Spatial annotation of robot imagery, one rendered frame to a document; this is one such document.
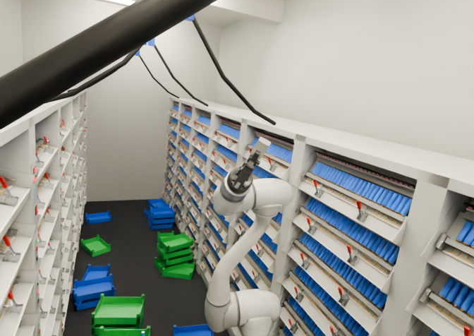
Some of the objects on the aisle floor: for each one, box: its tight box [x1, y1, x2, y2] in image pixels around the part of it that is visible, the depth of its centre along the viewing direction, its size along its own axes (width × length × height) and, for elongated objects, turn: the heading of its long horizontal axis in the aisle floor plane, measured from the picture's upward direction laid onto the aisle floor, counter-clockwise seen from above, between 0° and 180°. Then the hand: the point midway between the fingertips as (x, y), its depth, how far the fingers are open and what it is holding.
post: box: [0, 115, 41, 336], centre depth 119 cm, size 20×9×173 cm, turn 85°
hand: (259, 148), depth 75 cm, fingers closed
